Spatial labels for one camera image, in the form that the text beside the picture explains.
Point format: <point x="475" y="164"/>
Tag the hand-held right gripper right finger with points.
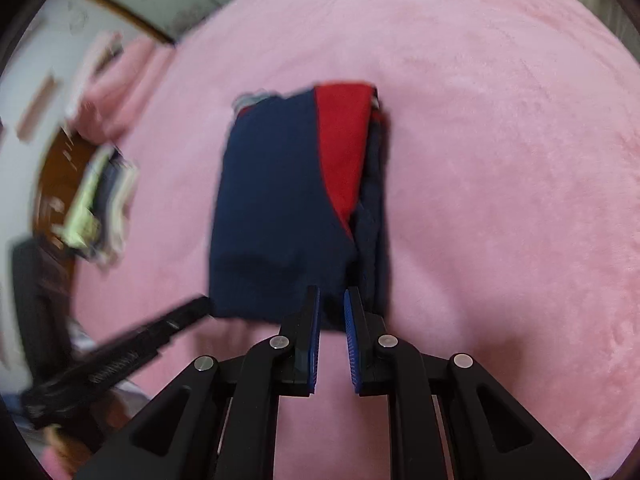
<point x="351" y="345"/>

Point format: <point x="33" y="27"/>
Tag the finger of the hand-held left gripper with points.
<point x="185" y="312"/>

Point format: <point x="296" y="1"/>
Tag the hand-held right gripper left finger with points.
<point x="314" y="340"/>

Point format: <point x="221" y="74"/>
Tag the red and navy jacket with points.
<point x="270" y="200"/>

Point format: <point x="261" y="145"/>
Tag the stack of folded clothes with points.
<point x="100" y="200"/>

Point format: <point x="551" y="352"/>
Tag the black chair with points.
<point x="30" y="300"/>

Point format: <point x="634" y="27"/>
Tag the brown wooden cabinet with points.
<point x="60" y="170"/>

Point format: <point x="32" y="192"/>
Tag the pink plush blanket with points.
<point x="500" y="210"/>

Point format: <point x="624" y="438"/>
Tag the pink folded quilt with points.
<point x="130" y="90"/>

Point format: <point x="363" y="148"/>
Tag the wooden wall rail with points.
<point x="125" y="15"/>

